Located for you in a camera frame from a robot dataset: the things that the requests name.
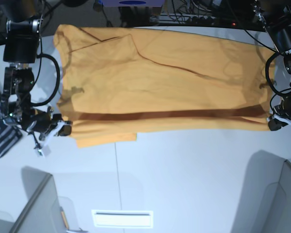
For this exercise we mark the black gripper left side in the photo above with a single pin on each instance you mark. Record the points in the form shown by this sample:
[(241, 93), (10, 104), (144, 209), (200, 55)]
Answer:
[(282, 117)]

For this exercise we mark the aluminium frame rail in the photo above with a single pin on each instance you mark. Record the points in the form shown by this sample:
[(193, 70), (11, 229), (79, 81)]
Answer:
[(183, 20)]

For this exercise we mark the white paper label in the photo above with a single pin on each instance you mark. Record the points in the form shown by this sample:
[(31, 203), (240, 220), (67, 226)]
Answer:
[(123, 219)]

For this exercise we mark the yellow-orange T-shirt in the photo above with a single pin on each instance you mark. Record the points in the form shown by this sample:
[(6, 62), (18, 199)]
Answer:
[(118, 82)]

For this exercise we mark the grey bin right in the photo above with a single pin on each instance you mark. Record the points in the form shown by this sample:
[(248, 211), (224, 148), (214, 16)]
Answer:
[(265, 203)]

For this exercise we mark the grey bin left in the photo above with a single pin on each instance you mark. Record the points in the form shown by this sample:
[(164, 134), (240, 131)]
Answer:
[(45, 212)]

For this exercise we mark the grey bin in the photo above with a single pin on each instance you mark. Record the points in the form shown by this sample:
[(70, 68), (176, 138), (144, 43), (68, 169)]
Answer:
[(265, 203), (45, 212)]

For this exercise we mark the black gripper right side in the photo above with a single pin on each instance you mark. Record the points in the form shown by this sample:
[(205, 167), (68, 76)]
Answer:
[(49, 125)]

